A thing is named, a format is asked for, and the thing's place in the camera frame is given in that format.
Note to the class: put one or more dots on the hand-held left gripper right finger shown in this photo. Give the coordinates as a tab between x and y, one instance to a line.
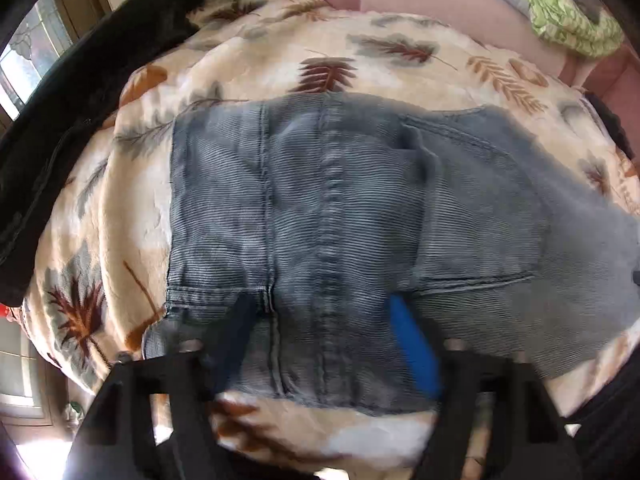
415	347

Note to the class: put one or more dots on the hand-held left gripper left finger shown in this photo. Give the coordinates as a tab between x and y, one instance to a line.
234	342

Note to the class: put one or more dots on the grey-blue denim jeans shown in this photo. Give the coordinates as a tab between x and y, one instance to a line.
350	210

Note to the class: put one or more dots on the cream leaf-print blanket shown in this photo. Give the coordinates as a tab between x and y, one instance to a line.
260	60

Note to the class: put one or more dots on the black garment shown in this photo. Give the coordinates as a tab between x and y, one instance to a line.
60	110

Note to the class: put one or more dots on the black cloth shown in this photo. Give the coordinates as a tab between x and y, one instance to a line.
617	130

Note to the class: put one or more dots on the pink sofa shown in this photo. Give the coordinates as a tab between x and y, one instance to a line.
450	5

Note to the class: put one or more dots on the patterned glass window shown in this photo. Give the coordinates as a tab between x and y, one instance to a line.
30	55

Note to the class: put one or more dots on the green patterned cloth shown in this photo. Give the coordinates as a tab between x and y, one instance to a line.
565	20

